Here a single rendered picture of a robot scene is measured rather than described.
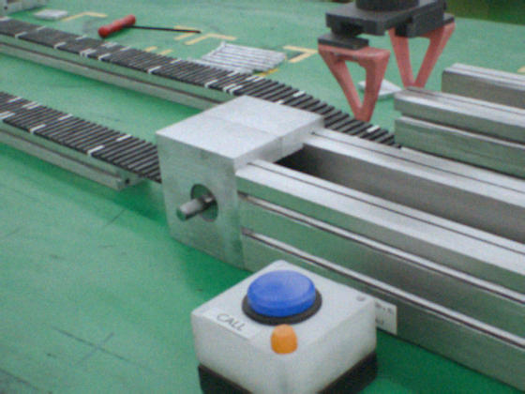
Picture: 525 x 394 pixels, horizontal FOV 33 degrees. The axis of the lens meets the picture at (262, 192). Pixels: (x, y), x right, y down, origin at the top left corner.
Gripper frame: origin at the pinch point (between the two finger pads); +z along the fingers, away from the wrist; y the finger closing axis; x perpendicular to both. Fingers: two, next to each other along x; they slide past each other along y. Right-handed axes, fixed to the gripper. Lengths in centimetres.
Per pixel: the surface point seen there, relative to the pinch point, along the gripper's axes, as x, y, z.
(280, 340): -19.4, -35.4, -1.1
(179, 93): 29.5, -1.1, 4.6
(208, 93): 23.6, -1.7, 3.3
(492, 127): -13.9, -4.8, -2.0
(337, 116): 7.5, 1.3, 3.7
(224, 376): -14.7, -35.7, 3.4
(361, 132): 4.0, 0.7, 4.5
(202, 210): -0.7, -24.4, 1.2
